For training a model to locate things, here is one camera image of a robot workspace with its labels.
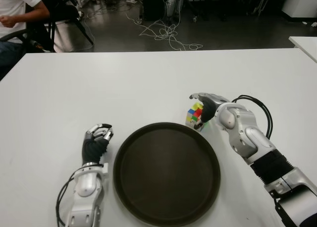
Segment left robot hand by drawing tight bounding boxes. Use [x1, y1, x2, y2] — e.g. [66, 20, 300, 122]
[81, 123, 114, 165]

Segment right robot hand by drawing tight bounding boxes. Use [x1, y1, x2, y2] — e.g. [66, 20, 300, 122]
[189, 92, 231, 131]

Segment multicoloured Rubik's cube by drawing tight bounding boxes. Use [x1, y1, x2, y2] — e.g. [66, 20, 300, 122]
[185, 102, 210, 133]

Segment dark round plate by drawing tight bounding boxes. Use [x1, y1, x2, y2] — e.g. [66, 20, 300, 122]
[113, 122, 221, 227]

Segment silver background robot legs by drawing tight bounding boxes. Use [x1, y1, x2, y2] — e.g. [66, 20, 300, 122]
[167, 0, 185, 21]

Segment white side table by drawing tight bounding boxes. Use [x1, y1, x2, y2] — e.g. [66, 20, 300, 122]
[289, 36, 317, 63]

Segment black cabinet on casters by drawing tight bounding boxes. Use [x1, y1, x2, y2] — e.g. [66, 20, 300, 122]
[141, 0, 169, 22]

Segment white cabinet with black base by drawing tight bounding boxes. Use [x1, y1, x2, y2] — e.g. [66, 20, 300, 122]
[282, 0, 317, 23]

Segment black office chair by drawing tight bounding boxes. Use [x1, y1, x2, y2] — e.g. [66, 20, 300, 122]
[24, 0, 96, 53]

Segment person in white shirt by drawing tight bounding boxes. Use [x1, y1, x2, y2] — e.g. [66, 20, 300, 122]
[0, 0, 52, 64]

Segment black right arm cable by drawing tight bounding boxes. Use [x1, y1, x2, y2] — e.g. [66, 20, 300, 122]
[231, 95, 273, 140]

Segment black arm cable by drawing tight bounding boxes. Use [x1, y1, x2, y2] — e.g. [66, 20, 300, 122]
[231, 95, 273, 140]
[55, 176, 76, 227]

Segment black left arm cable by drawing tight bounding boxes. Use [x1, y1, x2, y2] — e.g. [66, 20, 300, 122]
[55, 176, 76, 227]

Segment tangled white floor cable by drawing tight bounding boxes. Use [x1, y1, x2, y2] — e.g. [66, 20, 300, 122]
[126, 12, 204, 52]

